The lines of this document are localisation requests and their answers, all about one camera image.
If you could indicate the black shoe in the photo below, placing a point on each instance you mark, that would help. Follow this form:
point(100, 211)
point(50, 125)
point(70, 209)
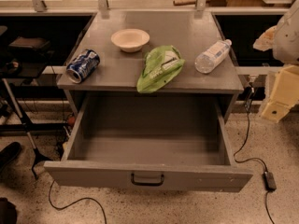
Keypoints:
point(8, 154)

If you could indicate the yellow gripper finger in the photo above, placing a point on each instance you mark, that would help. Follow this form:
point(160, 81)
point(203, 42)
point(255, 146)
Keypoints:
point(284, 94)

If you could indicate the wooden stick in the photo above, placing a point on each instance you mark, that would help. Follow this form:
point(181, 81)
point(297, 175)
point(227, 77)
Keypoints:
point(184, 2)

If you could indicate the black stand with legs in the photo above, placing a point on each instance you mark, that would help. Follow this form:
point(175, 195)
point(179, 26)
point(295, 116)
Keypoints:
point(29, 126)

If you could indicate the white bowl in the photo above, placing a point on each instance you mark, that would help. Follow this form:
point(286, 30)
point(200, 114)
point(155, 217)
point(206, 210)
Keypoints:
point(130, 40)

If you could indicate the grey cabinet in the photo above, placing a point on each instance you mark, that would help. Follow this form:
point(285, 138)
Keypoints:
point(120, 71)

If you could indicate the green chip bag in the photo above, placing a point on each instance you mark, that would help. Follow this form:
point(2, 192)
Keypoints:
point(162, 64)

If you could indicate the black power adapter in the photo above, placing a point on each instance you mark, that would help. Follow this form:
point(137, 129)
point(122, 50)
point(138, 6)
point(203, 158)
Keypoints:
point(269, 180)

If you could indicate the black drawer handle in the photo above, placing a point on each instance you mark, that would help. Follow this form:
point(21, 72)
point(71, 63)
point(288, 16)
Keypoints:
point(147, 181)

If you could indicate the open grey top drawer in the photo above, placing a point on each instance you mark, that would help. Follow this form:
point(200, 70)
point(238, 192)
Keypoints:
point(182, 137)

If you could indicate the black box on stand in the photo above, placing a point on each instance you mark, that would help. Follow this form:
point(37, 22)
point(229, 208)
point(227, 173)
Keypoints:
point(36, 43)

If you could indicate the clear plastic water bottle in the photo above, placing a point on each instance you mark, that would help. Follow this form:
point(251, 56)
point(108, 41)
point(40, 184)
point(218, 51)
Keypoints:
point(208, 60)

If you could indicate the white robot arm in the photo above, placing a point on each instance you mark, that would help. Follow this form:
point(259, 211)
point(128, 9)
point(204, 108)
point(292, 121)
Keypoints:
point(283, 40)

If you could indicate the blue pepsi can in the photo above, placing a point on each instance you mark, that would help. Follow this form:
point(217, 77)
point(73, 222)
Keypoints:
point(82, 66)

